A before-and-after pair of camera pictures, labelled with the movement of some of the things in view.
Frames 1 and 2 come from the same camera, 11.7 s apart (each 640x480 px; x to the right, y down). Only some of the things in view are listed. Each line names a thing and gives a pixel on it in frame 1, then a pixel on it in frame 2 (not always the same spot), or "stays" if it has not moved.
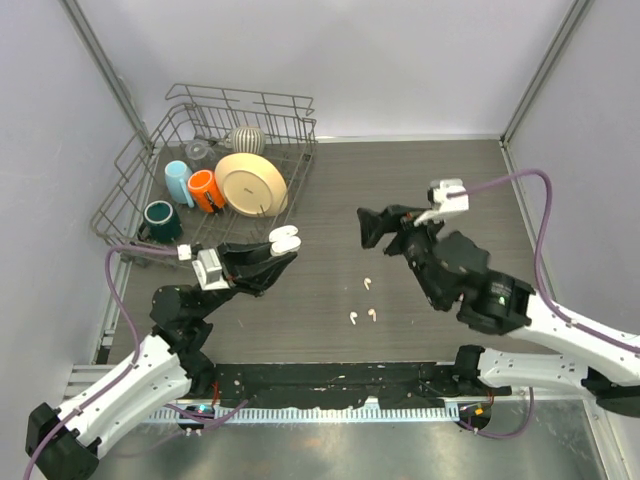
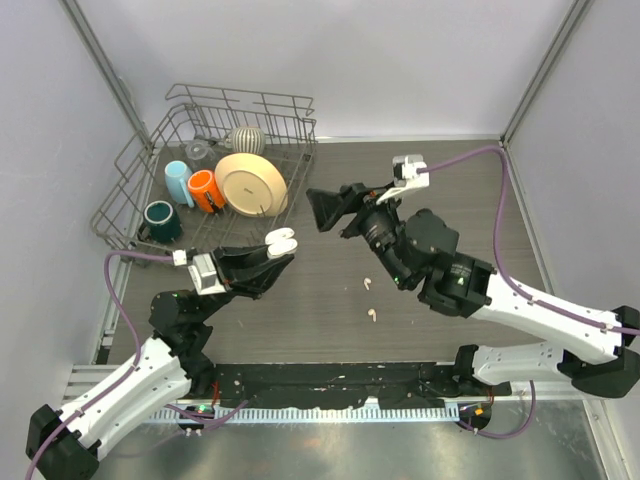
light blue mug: (178, 179) stays
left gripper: (250, 267) stays
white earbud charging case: (284, 240) stays
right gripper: (398, 218) to (328, 207)
